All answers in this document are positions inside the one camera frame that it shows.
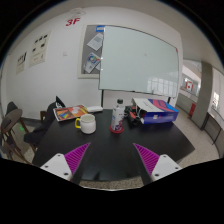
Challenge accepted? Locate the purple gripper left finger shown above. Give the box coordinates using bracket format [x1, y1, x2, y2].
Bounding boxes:
[41, 143, 90, 181]

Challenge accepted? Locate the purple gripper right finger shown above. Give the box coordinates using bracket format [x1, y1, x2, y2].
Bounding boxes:
[134, 143, 181, 181]

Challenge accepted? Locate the white printed water bottle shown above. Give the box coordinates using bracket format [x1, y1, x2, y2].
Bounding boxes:
[111, 99, 125, 130]

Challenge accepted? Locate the black round table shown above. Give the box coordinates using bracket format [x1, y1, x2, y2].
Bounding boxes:
[33, 109, 194, 181]

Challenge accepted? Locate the colourful book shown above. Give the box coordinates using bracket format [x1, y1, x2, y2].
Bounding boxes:
[53, 105, 88, 122]

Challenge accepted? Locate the blue red cardboard box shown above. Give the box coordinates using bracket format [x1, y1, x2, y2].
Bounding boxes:
[132, 98, 179, 124]

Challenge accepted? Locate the red round coaster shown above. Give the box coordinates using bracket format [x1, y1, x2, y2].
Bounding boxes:
[109, 126, 124, 134]

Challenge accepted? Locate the white eraser pack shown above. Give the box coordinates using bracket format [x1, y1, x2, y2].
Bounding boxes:
[87, 106, 103, 113]

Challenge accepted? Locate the red fire extinguisher box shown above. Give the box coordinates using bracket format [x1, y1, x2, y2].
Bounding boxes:
[189, 103, 196, 117]

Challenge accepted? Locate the wooden chair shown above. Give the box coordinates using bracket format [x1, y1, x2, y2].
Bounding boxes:
[0, 102, 29, 164]

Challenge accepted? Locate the grey pillar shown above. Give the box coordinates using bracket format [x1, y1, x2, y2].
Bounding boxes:
[192, 61, 213, 129]

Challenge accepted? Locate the large whiteboard on stand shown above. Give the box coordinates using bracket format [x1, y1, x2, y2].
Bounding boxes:
[99, 26, 180, 109]

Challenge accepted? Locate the grey notice board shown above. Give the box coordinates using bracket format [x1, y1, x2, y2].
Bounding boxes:
[78, 25, 104, 79]

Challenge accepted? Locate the white mug yellow handle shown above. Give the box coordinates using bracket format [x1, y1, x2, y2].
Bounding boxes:
[75, 114, 96, 134]

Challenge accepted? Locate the wall poster small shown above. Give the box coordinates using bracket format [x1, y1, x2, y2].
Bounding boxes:
[16, 52, 27, 73]

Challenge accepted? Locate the wall poster large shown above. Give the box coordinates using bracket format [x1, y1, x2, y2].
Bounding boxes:
[29, 31, 51, 67]

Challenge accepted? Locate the red 3F wall sign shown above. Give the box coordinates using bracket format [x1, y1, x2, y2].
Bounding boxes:
[65, 17, 81, 28]

